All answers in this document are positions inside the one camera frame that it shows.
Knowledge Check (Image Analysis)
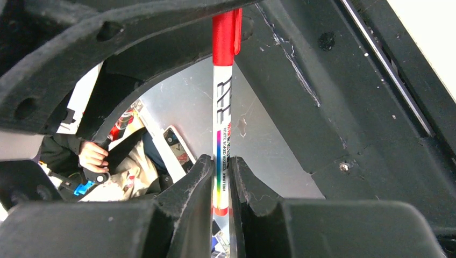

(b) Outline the red marker cap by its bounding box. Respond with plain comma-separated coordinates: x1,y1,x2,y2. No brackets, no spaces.
212,8,243,66

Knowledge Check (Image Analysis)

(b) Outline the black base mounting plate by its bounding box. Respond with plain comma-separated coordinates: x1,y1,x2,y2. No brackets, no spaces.
230,1,455,257

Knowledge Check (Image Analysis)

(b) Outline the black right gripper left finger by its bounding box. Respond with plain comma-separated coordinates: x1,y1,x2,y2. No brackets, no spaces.
1,155,214,257

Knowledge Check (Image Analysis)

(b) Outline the red capped whiteboard marker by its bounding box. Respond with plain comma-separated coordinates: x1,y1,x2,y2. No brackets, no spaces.
210,8,243,258

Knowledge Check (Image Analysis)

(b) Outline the operator hand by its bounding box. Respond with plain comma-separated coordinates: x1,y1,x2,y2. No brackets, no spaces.
78,141,109,173

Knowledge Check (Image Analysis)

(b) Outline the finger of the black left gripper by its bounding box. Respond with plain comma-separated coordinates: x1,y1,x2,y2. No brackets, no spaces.
1,1,250,134

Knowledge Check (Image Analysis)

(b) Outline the teleoperation leader handle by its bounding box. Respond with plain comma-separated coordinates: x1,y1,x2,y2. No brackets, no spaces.
41,134,112,197

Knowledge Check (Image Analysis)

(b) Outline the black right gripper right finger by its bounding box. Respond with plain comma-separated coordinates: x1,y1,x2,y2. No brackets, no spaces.
229,157,446,257

